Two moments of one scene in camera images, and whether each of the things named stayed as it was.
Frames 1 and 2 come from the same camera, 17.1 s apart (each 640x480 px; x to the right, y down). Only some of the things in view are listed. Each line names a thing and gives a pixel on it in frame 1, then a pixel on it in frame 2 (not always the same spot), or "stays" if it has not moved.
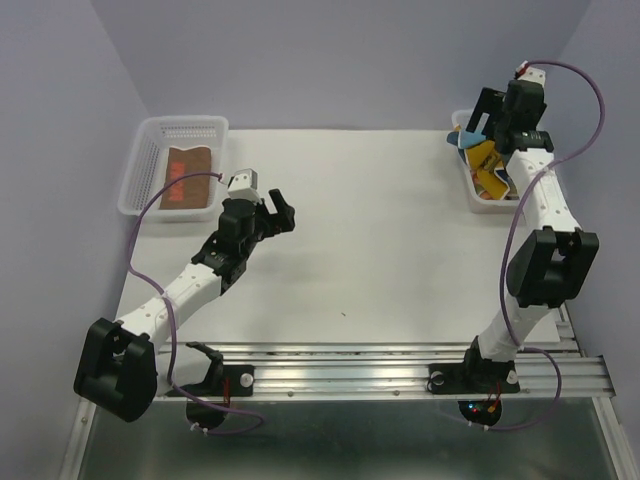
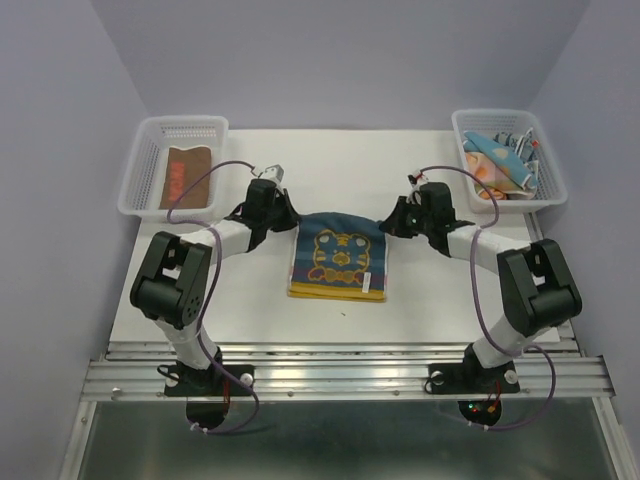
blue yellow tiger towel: [492, 175] → [338, 256]
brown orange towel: [189, 191] stays
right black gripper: [490, 102] → [394, 224]
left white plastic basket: [146, 167] stays
